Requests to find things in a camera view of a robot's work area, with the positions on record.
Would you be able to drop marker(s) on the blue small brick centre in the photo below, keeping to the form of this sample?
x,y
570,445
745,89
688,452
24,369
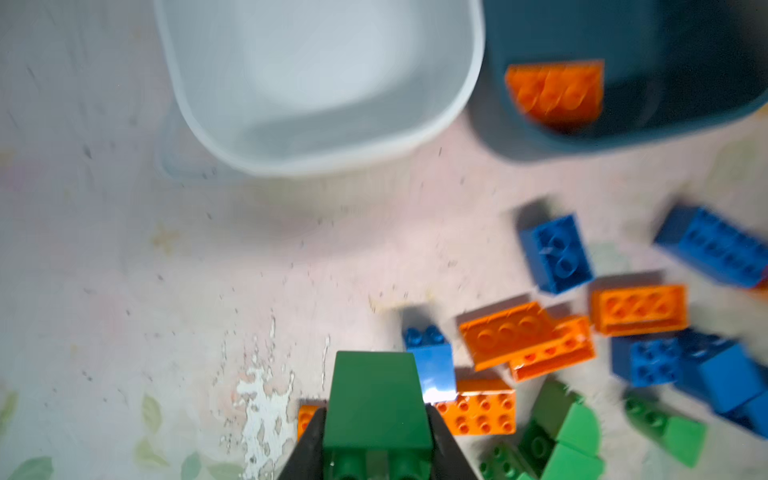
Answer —
x,y
646,360

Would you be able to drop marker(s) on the green slope brick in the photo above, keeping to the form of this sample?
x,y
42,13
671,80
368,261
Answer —
x,y
560,415
681,437

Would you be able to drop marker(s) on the thin orange brick top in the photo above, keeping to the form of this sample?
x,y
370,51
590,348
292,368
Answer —
x,y
499,337

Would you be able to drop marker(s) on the green slope brick right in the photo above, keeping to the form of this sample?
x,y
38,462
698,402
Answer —
x,y
681,437

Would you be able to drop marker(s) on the dark teal plastic bin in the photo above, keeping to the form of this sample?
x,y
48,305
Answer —
x,y
670,68

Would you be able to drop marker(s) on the white plastic bin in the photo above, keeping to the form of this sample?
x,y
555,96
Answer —
x,y
280,89

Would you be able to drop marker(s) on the green square brick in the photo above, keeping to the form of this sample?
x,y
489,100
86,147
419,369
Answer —
x,y
376,421

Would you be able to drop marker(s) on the orange long brick left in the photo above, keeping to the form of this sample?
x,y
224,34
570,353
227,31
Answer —
x,y
305,415

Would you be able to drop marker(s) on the green brick lower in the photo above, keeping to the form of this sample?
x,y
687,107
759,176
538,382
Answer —
x,y
505,461

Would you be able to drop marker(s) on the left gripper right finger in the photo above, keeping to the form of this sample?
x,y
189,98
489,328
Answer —
x,y
448,460

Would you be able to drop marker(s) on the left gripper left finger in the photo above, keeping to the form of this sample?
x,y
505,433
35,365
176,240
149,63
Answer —
x,y
306,461

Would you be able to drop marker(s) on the green slope brick centre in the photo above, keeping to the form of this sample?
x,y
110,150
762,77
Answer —
x,y
560,415

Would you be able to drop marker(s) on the blue long brick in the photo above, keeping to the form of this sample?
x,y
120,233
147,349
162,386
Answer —
x,y
712,245

